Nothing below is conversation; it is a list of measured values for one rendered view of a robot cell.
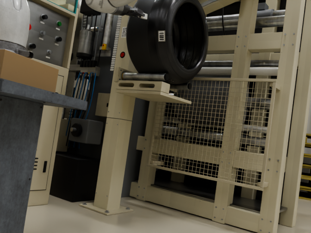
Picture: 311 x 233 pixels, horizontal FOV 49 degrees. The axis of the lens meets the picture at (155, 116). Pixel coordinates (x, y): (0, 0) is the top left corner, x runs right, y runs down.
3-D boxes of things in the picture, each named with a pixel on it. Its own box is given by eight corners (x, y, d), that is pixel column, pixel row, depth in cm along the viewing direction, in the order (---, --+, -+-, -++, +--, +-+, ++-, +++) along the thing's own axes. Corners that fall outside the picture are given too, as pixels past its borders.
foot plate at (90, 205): (78, 205, 233) (78, 202, 233) (105, 202, 255) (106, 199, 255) (107, 215, 217) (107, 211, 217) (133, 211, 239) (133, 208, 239)
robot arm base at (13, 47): (13, 53, 120) (15, 38, 120) (-35, 53, 127) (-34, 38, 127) (46, 65, 137) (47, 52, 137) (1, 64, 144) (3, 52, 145)
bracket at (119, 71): (113, 81, 222) (115, 66, 223) (149, 92, 254) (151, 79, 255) (117, 81, 220) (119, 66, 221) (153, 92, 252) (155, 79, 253)
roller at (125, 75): (126, 75, 228) (124, 80, 227) (122, 71, 225) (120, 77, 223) (170, 75, 208) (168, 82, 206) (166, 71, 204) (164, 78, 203)
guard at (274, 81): (146, 166, 263) (158, 76, 266) (147, 166, 264) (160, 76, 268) (262, 191, 210) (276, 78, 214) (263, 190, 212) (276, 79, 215)
